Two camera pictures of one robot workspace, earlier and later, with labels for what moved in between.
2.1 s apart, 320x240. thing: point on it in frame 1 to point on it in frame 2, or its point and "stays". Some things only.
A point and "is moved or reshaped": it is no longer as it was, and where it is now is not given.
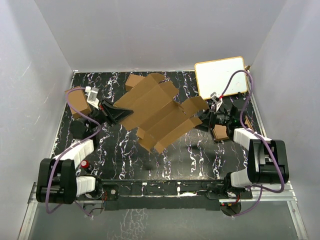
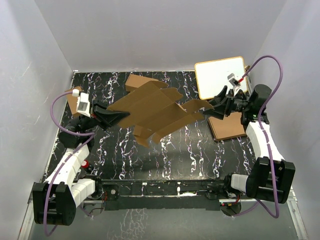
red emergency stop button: [84, 164] stays
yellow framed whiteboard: [215, 76] stays
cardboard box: [161, 120] is moved or reshaped
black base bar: [116, 193] stays
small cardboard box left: [77, 99] stays
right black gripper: [209, 118] to [219, 103]
